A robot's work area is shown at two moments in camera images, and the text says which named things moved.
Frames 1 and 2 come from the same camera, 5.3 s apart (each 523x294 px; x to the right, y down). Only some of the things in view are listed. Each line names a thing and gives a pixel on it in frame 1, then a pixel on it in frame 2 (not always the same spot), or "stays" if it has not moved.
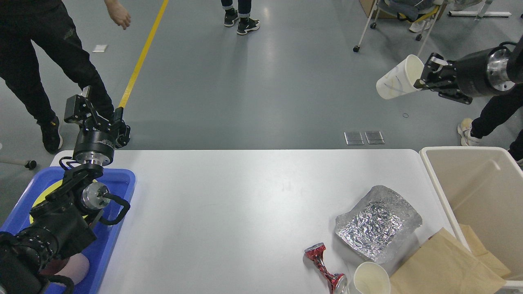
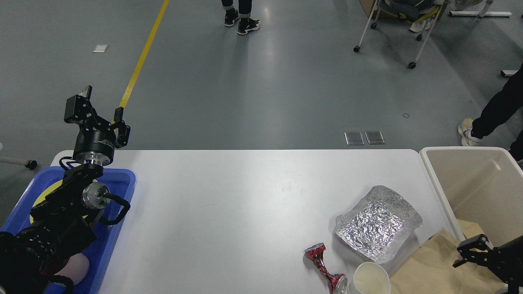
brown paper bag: x=442 y=265 stays
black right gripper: x=475 y=75 → x=506 y=260
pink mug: x=76 y=268 stays
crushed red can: x=338 y=281 stays
